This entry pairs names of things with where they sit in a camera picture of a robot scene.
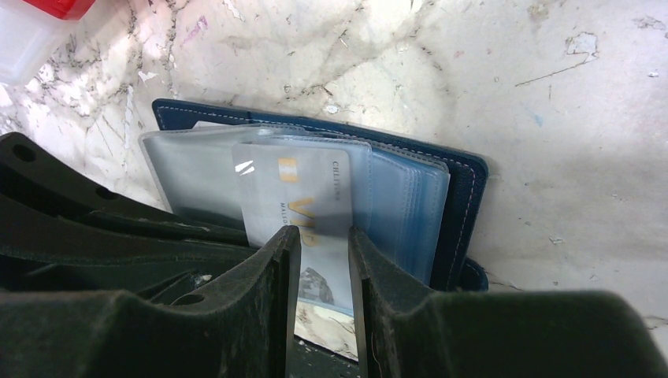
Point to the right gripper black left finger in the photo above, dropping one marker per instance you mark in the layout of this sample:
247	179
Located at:
240	324

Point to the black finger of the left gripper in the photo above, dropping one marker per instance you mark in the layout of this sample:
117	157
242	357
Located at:
38	180
44	253

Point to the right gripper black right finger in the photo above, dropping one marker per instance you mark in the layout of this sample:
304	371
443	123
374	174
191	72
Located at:
406	329

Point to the navy blue card holder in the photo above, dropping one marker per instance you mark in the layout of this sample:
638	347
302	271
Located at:
417	203

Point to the white plastic bin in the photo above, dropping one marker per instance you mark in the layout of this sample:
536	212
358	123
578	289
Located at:
28	38

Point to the white VIP card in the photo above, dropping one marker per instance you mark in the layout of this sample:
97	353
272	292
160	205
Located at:
306	187

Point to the red plastic bin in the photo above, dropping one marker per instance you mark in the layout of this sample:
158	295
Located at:
63	9

